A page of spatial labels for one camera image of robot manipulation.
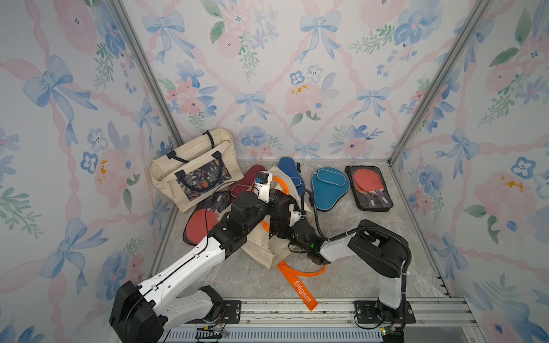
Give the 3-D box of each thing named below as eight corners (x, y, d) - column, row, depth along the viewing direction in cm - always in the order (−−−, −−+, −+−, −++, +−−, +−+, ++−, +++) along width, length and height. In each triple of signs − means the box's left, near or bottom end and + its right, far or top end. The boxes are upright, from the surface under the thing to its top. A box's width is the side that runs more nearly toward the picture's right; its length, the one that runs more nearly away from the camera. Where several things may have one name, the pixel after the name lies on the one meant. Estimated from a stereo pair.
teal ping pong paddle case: (314, 212, 101) (315, 207, 98) (309, 172, 117) (310, 167, 114) (354, 212, 101) (357, 207, 98) (344, 172, 117) (346, 167, 114)
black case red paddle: (357, 211, 103) (359, 207, 100) (346, 169, 120) (347, 165, 117) (393, 211, 103) (396, 207, 100) (377, 169, 120) (379, 165, 117)
